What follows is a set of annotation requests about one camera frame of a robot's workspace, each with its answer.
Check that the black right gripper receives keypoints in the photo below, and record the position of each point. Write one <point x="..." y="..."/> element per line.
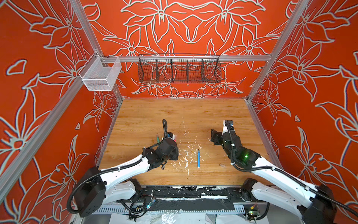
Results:
<point x="216" y="136"/>

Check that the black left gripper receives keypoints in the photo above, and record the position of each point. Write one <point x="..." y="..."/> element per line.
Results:
<point x="175" y="156"/>

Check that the blue pen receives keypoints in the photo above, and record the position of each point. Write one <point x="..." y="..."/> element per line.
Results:
<point x="198" y="159"/>

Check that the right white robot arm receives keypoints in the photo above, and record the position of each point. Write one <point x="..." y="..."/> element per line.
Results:
<point x="313" y="204"/>

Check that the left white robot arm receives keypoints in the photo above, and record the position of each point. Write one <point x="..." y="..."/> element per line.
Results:
<point x="98" y="187"/>

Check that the white mesh basket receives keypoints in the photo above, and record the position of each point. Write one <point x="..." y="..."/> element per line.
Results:
<point x="100" y="73"/>

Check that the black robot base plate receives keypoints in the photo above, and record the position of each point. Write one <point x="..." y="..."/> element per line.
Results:
<point x="198" y="197"/>

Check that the white cable duct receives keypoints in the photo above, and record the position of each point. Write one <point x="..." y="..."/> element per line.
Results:
<point x="119" y="209"/>

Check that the black wire basket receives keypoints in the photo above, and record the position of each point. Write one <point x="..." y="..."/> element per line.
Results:
<point x="182" y="71"/>

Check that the left aluminium frame rail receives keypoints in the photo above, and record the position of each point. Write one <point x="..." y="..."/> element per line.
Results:
<point x="36" y="89"/>

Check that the horizontal aluminium frame rail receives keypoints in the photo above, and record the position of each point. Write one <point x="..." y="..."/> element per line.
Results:
<point x="223" y="58"/>

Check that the right aluminium frame post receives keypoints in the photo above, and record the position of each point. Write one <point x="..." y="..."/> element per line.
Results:
<point x="292" y="21"/>

